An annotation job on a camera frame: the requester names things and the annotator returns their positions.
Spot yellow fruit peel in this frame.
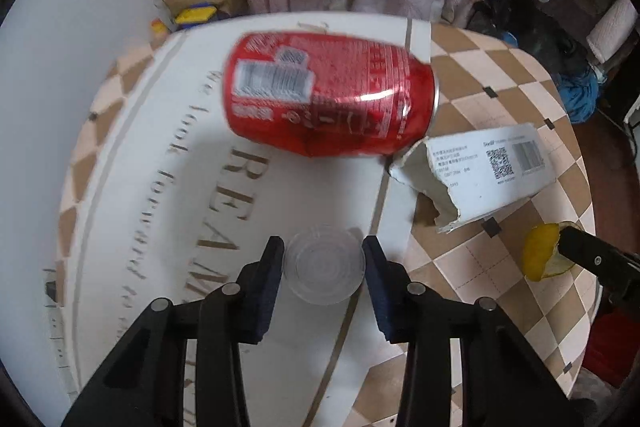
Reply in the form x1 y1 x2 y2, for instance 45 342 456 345
521 221 584 282

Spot clear plastic lid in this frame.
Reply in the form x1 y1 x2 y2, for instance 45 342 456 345
282 224 367 307

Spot red box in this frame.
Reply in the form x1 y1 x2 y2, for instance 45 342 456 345
582 311 640 376

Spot red drink can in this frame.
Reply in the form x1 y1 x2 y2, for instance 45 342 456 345
222 32 441 160

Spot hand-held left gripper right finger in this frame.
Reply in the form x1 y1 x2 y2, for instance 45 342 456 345
361 235 583 427

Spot yellow blue packet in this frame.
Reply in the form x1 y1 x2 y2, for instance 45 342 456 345
173 1 221 30

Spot table with checkered cloth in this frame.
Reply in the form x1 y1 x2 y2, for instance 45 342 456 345
42 9 599 427

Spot black garment pile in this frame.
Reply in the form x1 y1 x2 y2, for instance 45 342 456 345
467 0 592 78

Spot torn white cardboard box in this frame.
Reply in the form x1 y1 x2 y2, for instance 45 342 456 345
388 123 559 236

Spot pale fleece jacket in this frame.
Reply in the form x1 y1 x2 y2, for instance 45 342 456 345
585 0 639 64

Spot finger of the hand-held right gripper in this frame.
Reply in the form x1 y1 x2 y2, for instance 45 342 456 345
556 227 640 308

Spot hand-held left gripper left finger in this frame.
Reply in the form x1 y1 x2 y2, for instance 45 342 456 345
61 235 287 427

